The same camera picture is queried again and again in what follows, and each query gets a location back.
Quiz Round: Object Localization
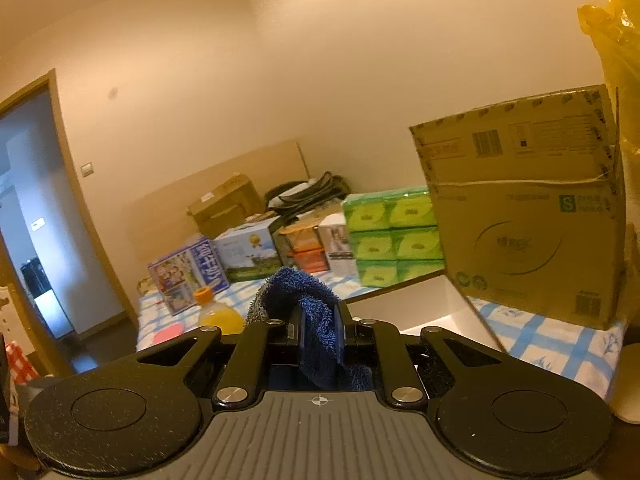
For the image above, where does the yellow plastic bag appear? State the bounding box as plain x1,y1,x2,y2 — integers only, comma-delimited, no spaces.
577,0,640,161

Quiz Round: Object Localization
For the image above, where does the wooden door frame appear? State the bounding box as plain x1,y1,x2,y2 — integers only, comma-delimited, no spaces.
0,69,138,326

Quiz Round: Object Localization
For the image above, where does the black bag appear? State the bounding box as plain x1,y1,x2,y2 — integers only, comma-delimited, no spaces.
264,172,348,221

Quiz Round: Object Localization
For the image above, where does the blue fluffy towel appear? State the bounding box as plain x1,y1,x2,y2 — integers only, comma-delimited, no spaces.
245,266,373,391

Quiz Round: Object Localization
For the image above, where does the bed with blue checked sheet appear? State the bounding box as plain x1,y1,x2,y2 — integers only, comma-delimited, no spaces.
136,275,628,403

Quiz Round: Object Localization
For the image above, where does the wooden headboard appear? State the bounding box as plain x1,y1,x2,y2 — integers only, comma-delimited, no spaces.
122,141,311,271

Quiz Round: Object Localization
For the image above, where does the small cardboard box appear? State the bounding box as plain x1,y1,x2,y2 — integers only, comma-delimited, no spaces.
187,172,263,241

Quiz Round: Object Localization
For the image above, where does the white product box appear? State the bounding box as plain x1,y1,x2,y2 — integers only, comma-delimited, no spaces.
317,212,357,275

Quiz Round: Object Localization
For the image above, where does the brown box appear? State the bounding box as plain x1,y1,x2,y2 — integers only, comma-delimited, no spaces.
345,267,508,356

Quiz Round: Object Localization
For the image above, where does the large cardboard box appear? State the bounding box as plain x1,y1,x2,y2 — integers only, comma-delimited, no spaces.
409,85,628,331

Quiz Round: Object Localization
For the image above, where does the orange packaged food box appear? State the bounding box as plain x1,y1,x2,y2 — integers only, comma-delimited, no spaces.
277,225,323,253
292,247,328,273

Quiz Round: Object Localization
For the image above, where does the pink patterned cup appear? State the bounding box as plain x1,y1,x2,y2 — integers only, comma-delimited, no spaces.
152,324,187,345

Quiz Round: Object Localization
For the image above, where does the stack of green tissue packs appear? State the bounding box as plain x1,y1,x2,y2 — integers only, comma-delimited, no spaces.
342,186,446,288

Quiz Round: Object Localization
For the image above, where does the orange juice bottle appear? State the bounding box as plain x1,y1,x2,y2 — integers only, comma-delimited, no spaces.
194,287,246,336

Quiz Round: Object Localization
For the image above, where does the red checked cloth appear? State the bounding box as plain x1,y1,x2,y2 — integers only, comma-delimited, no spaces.
0,337,41,386

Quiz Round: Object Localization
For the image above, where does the milk box with cow picture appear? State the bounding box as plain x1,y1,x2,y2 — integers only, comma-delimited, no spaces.
214,217,283,283

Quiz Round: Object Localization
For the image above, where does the blue milk carton box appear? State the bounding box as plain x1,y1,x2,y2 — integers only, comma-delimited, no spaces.
147,247,231,316

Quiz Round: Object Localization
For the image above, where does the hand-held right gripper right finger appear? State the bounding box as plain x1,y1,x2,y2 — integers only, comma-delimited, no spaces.
334,302,506,407

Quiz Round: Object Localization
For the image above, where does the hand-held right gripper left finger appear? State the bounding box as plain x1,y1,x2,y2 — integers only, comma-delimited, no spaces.
136,306,306,409

